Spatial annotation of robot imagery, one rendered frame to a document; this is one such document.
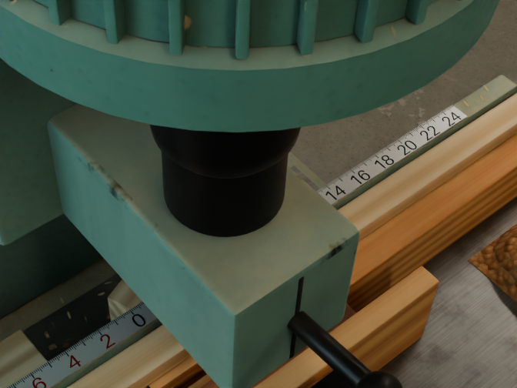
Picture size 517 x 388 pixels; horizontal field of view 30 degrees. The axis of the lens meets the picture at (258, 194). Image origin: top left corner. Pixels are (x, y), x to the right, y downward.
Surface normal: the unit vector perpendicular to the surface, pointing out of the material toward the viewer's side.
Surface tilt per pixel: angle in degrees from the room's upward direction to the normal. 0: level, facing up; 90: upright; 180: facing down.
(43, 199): 90
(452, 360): 0
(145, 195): 0
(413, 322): 90
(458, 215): 90
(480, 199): 90
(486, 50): 0
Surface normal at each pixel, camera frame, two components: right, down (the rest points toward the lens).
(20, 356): 0.04, -0.65
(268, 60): 0.10, -0.09
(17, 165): 0.64, 0.60
